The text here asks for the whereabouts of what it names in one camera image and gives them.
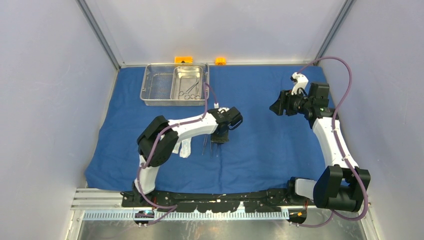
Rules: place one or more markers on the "small orange plastic block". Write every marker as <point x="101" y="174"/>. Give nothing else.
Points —
<point x="220" y="61"/>

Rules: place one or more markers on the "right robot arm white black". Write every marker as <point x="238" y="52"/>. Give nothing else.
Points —
<point x="343" y="184"/>

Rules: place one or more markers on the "aluminium front frame rail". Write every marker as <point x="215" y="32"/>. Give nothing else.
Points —
<point x="101" y="205"/>

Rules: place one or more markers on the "large orange plastic block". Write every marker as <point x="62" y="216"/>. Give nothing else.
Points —
<point x="183" y="60"/>

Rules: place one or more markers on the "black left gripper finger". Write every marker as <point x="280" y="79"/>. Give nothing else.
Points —
<point x="224" y="138"/>
<point x="215" y="138"/>

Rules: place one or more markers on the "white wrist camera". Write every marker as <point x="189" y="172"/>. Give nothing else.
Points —
<point x="300" y="81"/>
<point x="220" y="109"/>

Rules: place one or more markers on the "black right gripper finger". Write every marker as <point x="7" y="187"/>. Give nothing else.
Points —
<point x="283" y="102"/>
<point x="276" y="107"/>

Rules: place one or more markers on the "clear plastic packet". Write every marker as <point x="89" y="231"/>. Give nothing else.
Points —
<point x="185" y="148"/>

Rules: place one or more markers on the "green white small packet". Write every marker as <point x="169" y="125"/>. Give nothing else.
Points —
<point x="177" y="148"/>

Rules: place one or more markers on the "steel surgical scissors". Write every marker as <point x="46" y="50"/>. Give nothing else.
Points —
<point x="185" y="83"/>

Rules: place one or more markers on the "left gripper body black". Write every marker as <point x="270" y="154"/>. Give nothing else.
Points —
<point x="218" y="138"/>

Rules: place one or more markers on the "wire mesh instrument basket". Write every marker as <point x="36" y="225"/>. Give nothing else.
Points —
<point x="157" y="83"/>

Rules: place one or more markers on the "steel surgical forceps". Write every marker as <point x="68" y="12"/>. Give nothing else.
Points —
<point x="192" y="92"/>

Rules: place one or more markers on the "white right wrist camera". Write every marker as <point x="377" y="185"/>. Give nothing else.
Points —
<point x="300" y="81"/>

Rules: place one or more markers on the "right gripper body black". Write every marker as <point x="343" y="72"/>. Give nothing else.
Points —
<point x="299" y="104"/>

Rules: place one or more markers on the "blue surgical drape cloth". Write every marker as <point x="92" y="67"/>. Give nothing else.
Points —
<point x="264" y="152"/>

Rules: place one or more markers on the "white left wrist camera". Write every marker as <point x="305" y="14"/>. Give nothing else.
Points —
<point x="220" y="109"/>

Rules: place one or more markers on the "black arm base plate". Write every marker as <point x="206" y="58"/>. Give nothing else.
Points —
<point x="253" y="202"/>

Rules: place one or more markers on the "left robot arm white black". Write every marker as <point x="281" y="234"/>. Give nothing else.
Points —
<point x="157" y="142"/>

